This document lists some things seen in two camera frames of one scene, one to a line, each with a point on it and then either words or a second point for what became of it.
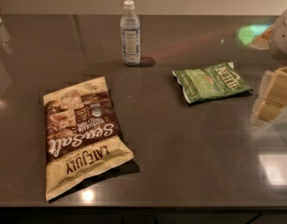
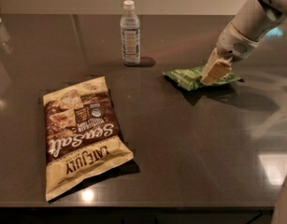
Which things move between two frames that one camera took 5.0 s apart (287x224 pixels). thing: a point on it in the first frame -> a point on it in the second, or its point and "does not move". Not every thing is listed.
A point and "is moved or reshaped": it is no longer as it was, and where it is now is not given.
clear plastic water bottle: x=130 y=28 does not move
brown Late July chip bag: x=82 y=134 does not move
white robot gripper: x=283 y=37 -> x=234 y=45
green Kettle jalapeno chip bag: x=210 y=81 is moved or reshaped
